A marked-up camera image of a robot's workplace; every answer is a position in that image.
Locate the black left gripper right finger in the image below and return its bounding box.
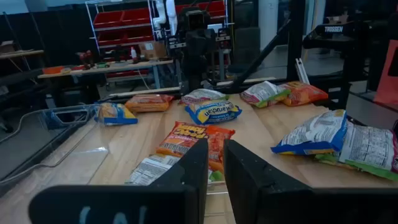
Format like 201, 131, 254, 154
223, 139, 398, 224

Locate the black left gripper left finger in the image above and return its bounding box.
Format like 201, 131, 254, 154
27, 138, 210, 224

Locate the red and green ramen pack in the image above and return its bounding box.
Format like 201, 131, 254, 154
178, 88, 230, 106
313, 120, 398, 182
239, 80, 292, 109
125, 154, 224, 186

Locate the orange ramen noodle pack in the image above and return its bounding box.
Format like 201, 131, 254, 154
277, 81, 329, 107
124, 94, 174, 113
155, 121, 236, 174

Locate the blue Maruchan ramen pack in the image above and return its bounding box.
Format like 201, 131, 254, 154
184, 99, 243, 126
271, 109, 348, 156
94, 101, 139, 126

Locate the red plastic storage bin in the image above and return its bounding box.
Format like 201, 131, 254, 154
126, 27, 155, 44
93, 11, 124, 29
198, 1, 227, 18
121, 8, 152, 26
97, 30, 127, 47

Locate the white pipe fixture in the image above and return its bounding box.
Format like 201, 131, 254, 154
152, 0, 178, 37

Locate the dark grey cabinet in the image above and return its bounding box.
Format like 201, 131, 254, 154
234, 27, 262, 66

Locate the white pillar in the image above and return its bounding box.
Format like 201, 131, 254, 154
257, 0, 280, 51

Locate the wooden workbench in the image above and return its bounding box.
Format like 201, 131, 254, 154
36, 58, 175, 94

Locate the clear plastic bin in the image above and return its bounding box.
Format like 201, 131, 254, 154
0, 104, 101, 187
0, 146, 231, 200

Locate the red power tool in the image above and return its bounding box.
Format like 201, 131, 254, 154
78, 50, 96, 70

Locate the flat orange item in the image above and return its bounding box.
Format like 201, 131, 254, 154
42, 65, 67, 75

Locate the salmon pink panel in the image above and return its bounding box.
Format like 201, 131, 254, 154
373, 39, 398, 105

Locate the wooden side table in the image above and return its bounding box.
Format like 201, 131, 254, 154
0, 49, 45, 60

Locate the small cardboard box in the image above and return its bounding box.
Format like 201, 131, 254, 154
0, 40, 17, 54

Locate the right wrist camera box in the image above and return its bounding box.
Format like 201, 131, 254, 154
178, 7, 208, 31

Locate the white wire shelf rack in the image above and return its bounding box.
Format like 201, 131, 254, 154
85, 0, 156, 55

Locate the white angled bracket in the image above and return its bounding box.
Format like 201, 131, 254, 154
294, 57, 311, 85

